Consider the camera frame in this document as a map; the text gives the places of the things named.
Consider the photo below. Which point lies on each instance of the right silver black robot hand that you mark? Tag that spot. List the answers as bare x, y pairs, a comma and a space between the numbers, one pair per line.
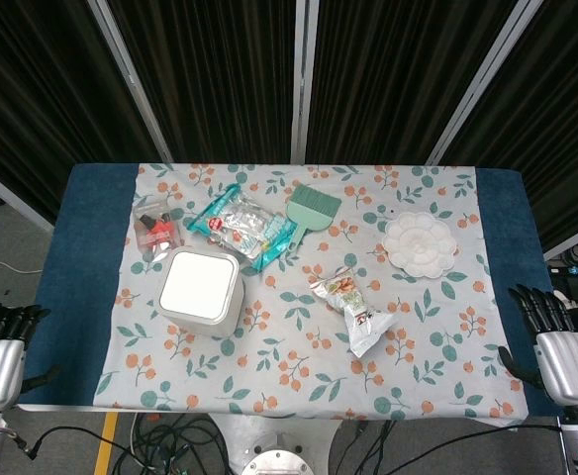
561, 356

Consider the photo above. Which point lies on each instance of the silver robot base flange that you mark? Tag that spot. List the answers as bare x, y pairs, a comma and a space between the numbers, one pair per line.
275, 462

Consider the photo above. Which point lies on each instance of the white square container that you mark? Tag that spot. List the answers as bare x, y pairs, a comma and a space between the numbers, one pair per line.
201, 293

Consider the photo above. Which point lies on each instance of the floral tablecloth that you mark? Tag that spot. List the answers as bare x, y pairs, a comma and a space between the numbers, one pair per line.
299, 292

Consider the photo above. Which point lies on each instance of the blue table cover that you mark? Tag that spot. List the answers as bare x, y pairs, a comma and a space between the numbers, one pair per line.
78, 277

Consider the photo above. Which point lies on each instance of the white flower-shaped plate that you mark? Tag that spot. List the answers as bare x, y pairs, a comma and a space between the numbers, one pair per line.
419, 242

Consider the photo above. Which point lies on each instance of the clear bag with red items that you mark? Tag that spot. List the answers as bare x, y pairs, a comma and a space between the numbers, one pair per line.
158, 228

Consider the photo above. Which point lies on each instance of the silver nut snack packet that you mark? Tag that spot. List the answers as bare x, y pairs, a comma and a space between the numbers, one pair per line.
356, 309

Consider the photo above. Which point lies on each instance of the teal silver snack wrapper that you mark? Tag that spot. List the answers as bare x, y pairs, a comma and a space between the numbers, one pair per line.
242, 227

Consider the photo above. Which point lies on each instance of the green dustpan brush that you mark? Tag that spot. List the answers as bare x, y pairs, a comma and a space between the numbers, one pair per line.
310, 210

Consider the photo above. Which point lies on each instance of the black pleated curtain screen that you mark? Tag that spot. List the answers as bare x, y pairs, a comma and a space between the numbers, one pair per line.
289, 79

